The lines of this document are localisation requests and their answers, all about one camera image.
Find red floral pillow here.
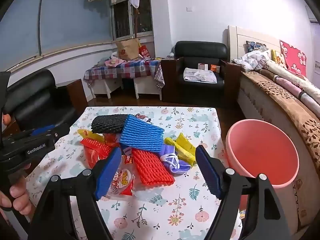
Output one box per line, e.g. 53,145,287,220
279,40,306,77

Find rolled quilt on bed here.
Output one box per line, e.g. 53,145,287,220
258,60,319,118

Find yellow plastic wrapper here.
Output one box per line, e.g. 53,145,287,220
78,129,105,143

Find person's left hand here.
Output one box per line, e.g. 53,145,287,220
1,170,35,219

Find pink plastic trash bucket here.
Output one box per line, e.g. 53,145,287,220
226,119,300,189

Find brown paper bag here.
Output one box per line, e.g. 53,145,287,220
116,38,139,61

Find snack packet with cartoon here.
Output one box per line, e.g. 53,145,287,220
108,155,135,196

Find purple plastic bag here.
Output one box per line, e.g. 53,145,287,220
158,144,191,174

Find red snack wrapper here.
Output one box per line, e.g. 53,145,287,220
80,138,115,168

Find bed with brown blanket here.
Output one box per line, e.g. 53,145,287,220
228,26,319,239

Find black chair at left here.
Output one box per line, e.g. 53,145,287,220
3,69,79,131

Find folded newspaper on armchair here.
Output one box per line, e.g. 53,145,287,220
183,68,217,84

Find floral tablecloth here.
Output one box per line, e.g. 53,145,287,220
27,106,226,239

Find checkered cloth side table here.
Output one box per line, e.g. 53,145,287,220
84,59,164,99

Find black leather armchair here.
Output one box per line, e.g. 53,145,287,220
161,41,241,107

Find black foam net sleeve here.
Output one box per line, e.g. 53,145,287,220
91,114,128,134

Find blue foam net sleeve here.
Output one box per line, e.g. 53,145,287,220
119,114,164,153

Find yellow foam net sleeve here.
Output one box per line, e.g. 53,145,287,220
164,133,196,166

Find red foam net sleeve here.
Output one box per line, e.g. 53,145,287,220
132,148,175,186

